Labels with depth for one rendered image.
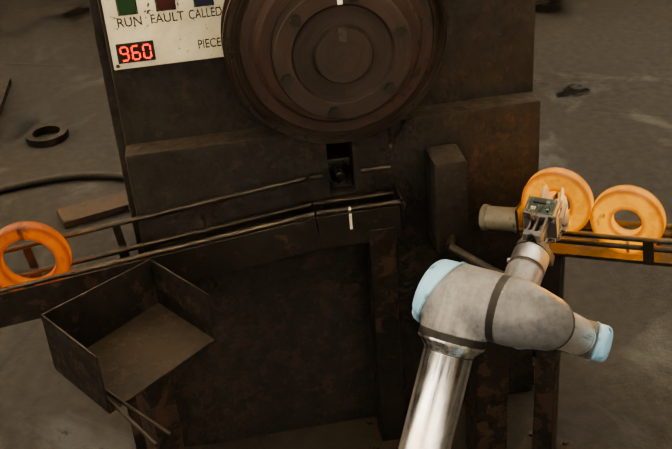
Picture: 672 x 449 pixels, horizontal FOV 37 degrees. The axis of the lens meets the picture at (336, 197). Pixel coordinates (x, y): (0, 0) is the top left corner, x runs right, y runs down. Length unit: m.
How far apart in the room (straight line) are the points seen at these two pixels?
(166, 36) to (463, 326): 0.94
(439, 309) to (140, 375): 0.67
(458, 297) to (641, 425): 1.21
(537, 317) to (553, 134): 2.60
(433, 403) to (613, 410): 1.18
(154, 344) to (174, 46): 0.64
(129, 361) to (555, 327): 0.88
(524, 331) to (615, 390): 1.25
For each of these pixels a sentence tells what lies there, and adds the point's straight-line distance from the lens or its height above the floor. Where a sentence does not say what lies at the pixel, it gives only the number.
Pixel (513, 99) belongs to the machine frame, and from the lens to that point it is 2.36.
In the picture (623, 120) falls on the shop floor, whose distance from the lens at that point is 4.33.
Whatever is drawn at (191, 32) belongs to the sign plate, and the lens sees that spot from 2.18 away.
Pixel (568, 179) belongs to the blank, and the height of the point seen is 0.80.
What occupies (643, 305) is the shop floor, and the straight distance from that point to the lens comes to 3.19.
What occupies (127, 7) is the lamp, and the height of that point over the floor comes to 1.20.
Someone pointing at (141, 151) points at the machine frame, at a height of 0.87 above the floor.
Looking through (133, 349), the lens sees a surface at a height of 0.60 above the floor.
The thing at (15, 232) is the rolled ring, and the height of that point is 0.76.
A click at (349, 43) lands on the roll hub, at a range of 1.98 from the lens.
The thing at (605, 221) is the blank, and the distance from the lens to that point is 2.19.
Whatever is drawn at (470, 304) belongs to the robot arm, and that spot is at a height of 0.88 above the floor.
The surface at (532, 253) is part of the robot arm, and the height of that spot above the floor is 0.75.
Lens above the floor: 1.84
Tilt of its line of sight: 29 degrees down
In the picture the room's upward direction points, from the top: 5 degrees counter-clockwise
